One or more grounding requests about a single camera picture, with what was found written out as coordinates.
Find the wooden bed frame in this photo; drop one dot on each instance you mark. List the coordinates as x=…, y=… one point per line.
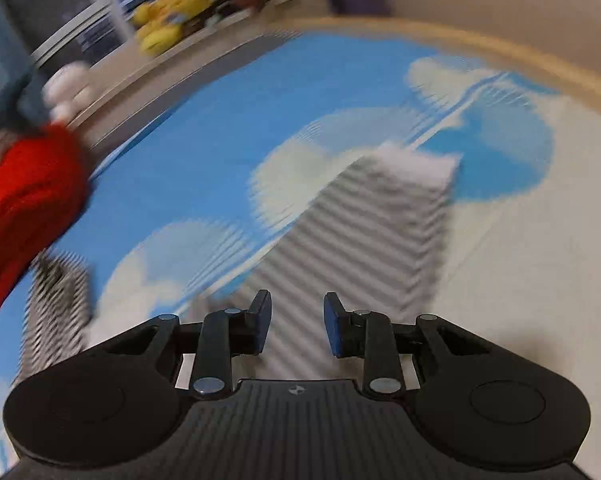
x=579, y=83

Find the yellow plush toy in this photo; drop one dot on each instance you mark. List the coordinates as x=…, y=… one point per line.
x=161, y=24

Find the striped white hooded top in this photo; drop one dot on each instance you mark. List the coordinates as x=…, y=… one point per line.
x=373, y=232

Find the dark teal shark plush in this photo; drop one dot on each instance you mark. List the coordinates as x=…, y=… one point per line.
x=22, y=113

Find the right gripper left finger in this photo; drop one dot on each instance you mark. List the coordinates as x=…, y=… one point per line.
x=222, y=336

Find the white plush toy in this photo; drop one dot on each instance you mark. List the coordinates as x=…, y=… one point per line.
x=69, y=92

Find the blue white patterned bedspread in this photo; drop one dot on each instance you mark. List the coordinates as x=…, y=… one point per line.
x=502, y=367

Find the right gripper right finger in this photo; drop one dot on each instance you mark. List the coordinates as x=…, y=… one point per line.
x=367, y=336

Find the red folded blanket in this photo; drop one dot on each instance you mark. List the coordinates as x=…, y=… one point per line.
x=44, y=185

